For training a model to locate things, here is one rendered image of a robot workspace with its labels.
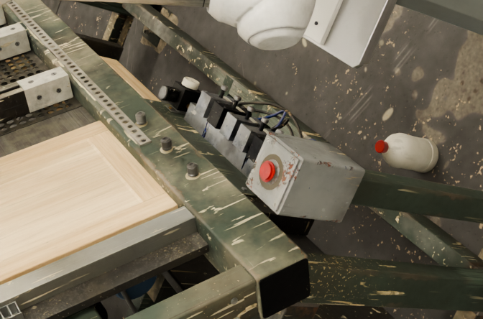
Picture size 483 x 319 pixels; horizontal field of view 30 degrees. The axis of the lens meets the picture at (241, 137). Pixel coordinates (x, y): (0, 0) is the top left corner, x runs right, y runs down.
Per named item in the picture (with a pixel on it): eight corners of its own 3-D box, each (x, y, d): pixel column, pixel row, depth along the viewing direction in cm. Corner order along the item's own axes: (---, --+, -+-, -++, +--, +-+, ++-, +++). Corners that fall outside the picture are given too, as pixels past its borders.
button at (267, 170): (283, 167, 167) (274, 166, 165) (274, 187, 168) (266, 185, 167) (272, 158, 170) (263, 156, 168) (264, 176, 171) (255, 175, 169)
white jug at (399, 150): (445, 149, 255) (398, 138, 242) (430, 179, 257) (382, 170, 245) (422, 133, 262) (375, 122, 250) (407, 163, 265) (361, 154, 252)
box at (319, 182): (370, 171, 173) (301, 158, 162) (344, 224, 177) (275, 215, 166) (333, 143, 182) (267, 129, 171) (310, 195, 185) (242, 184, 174)
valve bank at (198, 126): (346, 151, 205) (267, 136, 190) (320, 205, 208) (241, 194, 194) (236, 67, 242) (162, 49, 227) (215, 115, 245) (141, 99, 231)
